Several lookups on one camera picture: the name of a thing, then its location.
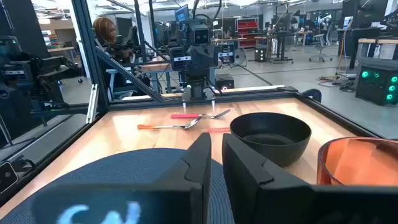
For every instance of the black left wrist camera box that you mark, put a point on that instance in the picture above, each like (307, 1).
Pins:
(199, 35)

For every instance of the black standing desk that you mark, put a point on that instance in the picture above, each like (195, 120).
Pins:
(280, 35)

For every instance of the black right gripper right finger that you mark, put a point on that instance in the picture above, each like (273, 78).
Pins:
(255, 193)

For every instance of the round dark blue woven placemat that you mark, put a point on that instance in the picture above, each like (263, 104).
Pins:
(124, 168)

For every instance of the black box with small lights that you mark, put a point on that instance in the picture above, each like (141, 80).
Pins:
(260, 53)

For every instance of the black aluminium table frame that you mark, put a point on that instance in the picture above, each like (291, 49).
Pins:
(90, 56)

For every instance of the silver angle bracket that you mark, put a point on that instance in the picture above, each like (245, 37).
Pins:
(92, 104)

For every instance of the person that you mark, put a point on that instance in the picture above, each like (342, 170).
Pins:
(104, 31)

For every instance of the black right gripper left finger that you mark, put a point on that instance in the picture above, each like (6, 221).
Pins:
(186, 193)

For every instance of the red storage rack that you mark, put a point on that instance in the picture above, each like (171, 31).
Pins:
(247, 31)

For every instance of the black bowl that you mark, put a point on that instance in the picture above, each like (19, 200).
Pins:
(270, 130)

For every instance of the black table-level camera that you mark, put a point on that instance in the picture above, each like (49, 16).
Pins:
(7, 177)

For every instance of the grey office chair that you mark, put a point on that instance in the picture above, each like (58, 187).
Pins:
(320, 42)

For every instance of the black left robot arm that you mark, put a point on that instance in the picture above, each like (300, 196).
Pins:
(198, 88)

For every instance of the dark blue chair back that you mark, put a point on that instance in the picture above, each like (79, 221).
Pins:
(312, 95)

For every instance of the wooden top desk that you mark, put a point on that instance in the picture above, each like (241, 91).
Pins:
(377, 41)

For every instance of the orange translucent cup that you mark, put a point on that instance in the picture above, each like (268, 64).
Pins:
(357, 161)

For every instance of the black box with white label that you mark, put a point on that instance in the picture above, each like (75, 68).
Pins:
(180, 59)
(226, 53)

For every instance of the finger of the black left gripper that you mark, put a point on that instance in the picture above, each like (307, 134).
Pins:
(213, 102)
(186, 96)

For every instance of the small blue lit monitor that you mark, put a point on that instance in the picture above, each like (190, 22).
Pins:
(181, 13)

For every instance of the black computer with green lights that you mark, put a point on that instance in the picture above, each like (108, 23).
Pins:
(373, 90)

